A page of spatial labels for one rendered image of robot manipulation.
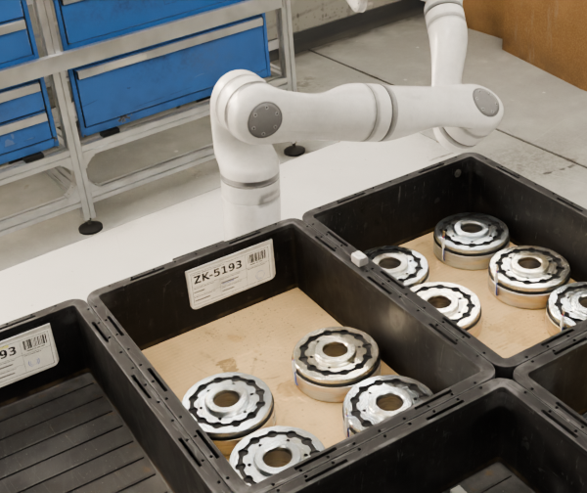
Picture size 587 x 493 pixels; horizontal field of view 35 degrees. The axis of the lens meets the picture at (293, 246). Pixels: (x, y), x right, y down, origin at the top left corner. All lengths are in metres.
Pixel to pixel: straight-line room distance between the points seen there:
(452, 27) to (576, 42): 2.29
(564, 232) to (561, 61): 2.83
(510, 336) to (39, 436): 0.57
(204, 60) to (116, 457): 2.26
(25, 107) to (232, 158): 1.60
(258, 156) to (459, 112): 0.35
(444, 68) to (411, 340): 0.74
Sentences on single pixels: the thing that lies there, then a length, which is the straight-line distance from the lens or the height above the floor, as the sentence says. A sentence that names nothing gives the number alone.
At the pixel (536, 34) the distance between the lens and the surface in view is 4.17.
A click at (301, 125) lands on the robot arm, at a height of 0.97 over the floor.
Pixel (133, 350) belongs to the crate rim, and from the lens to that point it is 1.03.
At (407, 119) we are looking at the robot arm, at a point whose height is 0.92.
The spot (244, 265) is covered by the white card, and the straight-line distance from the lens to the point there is 1.20.
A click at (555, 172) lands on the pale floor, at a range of 3.34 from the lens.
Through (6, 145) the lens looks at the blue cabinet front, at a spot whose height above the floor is 0.38.
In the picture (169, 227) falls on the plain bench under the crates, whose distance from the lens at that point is 1.70.
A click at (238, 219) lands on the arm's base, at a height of 0.83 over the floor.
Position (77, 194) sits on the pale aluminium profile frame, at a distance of 3.10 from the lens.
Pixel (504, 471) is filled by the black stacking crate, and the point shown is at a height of 0.83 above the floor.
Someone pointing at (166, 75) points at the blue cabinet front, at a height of 0.44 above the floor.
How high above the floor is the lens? 1.55
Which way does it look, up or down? 32 degrees down
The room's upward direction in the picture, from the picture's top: 5 degrees counter-clockwise
